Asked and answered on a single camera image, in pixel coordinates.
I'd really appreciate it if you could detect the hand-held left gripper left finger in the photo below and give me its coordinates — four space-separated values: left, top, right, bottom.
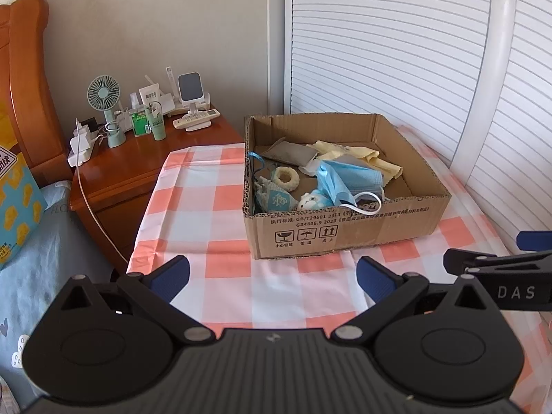
57 255 214 346

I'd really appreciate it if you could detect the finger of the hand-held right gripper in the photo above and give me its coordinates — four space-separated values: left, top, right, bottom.
516 230 552 251
443 247 552 274

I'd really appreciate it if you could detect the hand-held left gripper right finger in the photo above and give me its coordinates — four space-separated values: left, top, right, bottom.
330 256 493 346

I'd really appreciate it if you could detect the brown cardboard box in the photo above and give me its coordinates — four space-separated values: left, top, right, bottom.
243 113 453 260

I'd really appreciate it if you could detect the blue round toy figure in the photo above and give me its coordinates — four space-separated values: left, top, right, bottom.
297 189 336 212

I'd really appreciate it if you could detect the blue face mask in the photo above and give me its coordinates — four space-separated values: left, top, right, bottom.
316 159 385 217

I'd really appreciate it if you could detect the yellow cleaning cloth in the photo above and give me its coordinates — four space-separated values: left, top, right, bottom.
306 140 404 182

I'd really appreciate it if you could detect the floral sachet with blue tassel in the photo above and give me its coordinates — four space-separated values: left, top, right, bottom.
247 151 301 215

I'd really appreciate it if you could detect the white cloth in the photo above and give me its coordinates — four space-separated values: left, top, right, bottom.
297 157 325 176

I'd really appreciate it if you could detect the cream knitted hair ring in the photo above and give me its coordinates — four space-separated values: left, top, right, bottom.
272 166 302 191

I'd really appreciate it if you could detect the pink checked tablecloth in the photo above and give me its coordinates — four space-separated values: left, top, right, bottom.
126 124 552 356

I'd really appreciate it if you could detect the wooden nightstand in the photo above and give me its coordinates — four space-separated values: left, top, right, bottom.
68 114 245 269

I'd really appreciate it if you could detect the blue printed bedsheet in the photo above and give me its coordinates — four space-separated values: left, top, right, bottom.
0 180 131 400

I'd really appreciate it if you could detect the white louvred wardrobe door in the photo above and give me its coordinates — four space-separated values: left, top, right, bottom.
284 0 497 170
465 0 552 260

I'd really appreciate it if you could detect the white tube with green cap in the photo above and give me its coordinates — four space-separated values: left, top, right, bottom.
138 87 167 141

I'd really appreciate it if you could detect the small green bottle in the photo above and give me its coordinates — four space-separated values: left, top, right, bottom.
131 109 152 137

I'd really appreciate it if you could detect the white power strip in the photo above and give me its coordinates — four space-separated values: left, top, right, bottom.
67 118 98 167

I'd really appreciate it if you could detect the white remote control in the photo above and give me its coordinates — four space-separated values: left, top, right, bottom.
173 109 220 130

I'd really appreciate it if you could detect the yellow and blue snack box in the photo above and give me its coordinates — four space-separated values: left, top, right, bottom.
0 102 48 271

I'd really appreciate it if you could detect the white desk organizer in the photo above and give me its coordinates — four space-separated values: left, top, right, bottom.
160 90 212 116

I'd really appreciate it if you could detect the white phone stand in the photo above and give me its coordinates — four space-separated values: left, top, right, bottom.
178 72 204 115

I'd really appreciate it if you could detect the green desk fan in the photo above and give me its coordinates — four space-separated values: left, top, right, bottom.
87 75 127 148

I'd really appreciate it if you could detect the wooden bed headboard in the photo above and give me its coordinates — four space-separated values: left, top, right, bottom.
0 0 74 187

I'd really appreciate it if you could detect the white cable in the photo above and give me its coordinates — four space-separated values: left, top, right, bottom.
75 118 129 265

